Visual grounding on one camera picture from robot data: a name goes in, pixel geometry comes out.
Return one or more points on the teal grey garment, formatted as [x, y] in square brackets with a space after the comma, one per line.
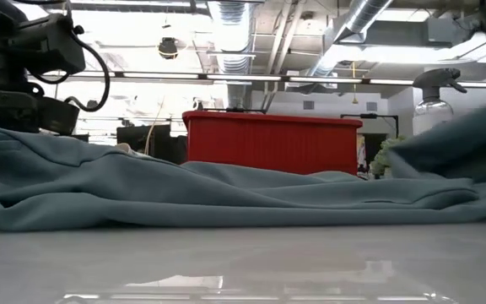
[184, 194]

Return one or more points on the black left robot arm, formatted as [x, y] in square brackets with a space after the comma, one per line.
[23, 42]

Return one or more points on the red plastic laundry bin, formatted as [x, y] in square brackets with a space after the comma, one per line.
[268, 143]

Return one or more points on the black box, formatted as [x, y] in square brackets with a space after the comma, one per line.
[142, 139]

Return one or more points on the long ceiling light bar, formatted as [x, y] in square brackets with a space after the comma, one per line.
[243, 77]

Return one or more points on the round ceiling detector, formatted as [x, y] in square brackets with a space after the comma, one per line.
[307, 16]

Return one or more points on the green potted plant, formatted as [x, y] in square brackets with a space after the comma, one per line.
[382, 156]

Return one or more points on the clear spray bottle black trigger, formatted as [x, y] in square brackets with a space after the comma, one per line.
[433, 110]

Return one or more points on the black dome ceiling camera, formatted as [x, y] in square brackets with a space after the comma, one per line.
[168, 47]

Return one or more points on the silver ribbed ventilation duct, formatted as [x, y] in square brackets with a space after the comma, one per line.
[232, 34]

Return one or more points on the silver spiral ventilation duct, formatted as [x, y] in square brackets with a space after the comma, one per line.
[361, 17]

